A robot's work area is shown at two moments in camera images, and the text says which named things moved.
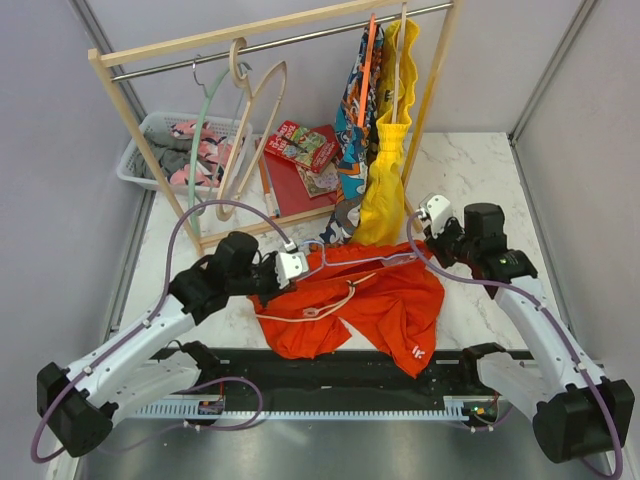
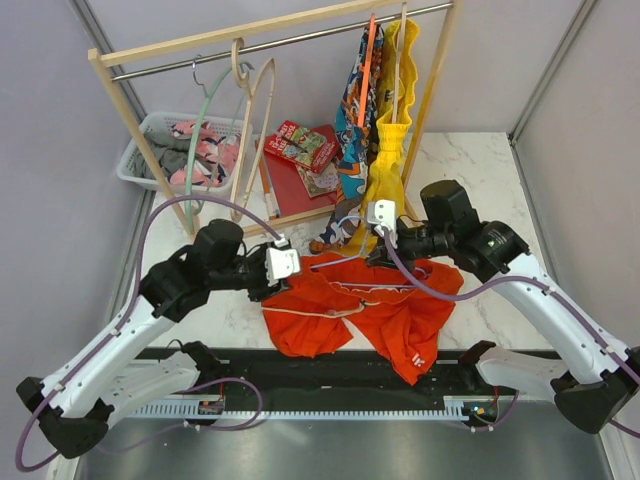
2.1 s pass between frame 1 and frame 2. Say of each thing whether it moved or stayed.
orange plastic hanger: stayed
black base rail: stayed
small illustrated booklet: stayed
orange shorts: moved
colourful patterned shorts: stayed
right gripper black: moved
